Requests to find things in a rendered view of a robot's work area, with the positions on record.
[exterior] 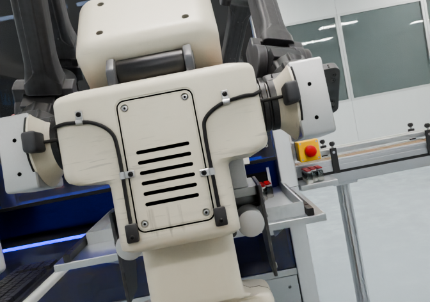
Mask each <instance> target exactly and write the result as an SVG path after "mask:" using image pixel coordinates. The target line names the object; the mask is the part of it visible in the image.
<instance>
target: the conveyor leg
mask: <svg viewBox="0 0 430 302"><path fill-rule="evenodd" d="M354 182H358V180H351V181H347V182H341V183H338V184H337V185H334V186H336V187H337V194H338V200H339V204H340V211H341V215H342V222H343V226H344V233H345V237H346V244H347V251H348V255H349V262H350V266H351V273H352V277H353V284H354V291H355V295H356V302H370V298H369V291H368V287H367V280H366V276H365V269H364V265H363V258H362V251H361V247H360V240H359V236H358V229H357V225H356V218H355V214H354V207H353V200H352V196H351V189H350V185H349V184H350V183H354Z"/></svg>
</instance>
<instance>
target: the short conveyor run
mask: <svg viewBox="0 0 430 302"><path fill-rule="evenodd" d="M408 127H409V128H410V129H408V132H404V133H400V134H394V135H390V136H383V137H380V138H374V139H367V140H363V141H357V142H353V143H347V144H343V145H337V146H334V145H335V142H334V141H331V142H329V146H330V147H326V145H324V143H325V140H323V139H322V140H320V144H322V146H320V153H321V156H322V157H321V159H318V160H314V161H308V162H304V163H301V162H299V161H298V162H294V163H295V167H296V173H297V178H298V180H303V177H302V173H301V172H302V171H301V169H302V168H307V167H310V166H313V167H314V166H316V165H319V166H321V167H322V170H323V173H324V176H325V175H330V176H332V177H334V178H336V179H337V180H338V183H341V182H347V181H351V180H358V179H364V178H367V177H374V176H378V175H384V174H388V173H394V172H398V171H404V170H410V169H414V168H421V167H425V166H430V128H429V127H430V123H425V124H424V127H425V128H426V129H420V130H416V131H415V129H414V128H412V127H413V123H408ZM422 136H425V137H424V138H419V137H422ZM416 138H417V139H416ZM406 139H410V140H408V141H402V140H406ZM396 141H401V142H397V143H392V142H396ZM386 143H391V144H387V145H382V144H386ZM376 145H381V146H377V147H372V146H376ZM365 147H371V148H365ZM359 148H364V149H361V150H356V149H359ZM349 150H354V151H350V152H345V151H349ZM339 152H344V153H341V154H338V153H339ZM329 154H330V155H329Z"/></svg>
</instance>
